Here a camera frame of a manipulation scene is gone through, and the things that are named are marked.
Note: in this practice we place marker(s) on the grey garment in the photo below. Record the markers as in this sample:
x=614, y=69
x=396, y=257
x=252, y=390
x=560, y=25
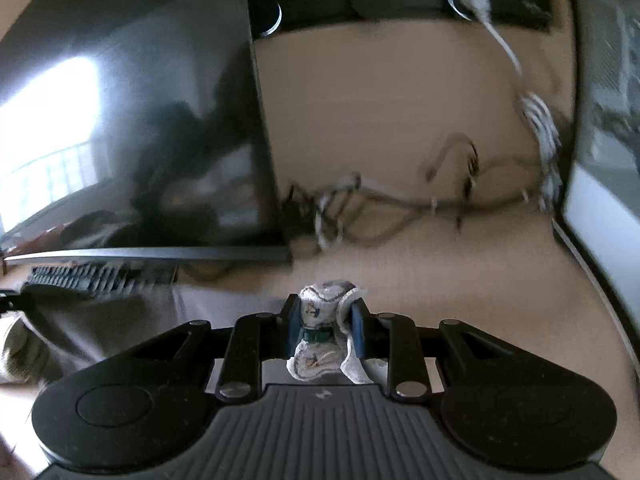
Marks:
x=150, y=317

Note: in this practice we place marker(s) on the black keyboard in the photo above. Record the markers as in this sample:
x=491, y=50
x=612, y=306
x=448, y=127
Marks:
x=95, y=276

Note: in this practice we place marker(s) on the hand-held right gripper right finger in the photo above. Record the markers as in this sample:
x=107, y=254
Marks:
x=358, y=331

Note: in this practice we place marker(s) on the large black monitor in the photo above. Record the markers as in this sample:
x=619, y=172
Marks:
x=135, y=110

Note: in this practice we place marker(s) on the lit monitor with black frame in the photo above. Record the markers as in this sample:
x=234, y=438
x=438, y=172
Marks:
x=607, y=125

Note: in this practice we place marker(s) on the small white patterned cloth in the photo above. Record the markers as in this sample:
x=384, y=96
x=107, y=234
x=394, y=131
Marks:
x=320, y=305

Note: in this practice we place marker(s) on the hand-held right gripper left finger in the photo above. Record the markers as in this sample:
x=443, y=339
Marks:
x=292, y=326

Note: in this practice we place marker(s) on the beige cloth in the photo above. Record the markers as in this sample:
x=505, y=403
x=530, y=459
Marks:
x=20, y=350

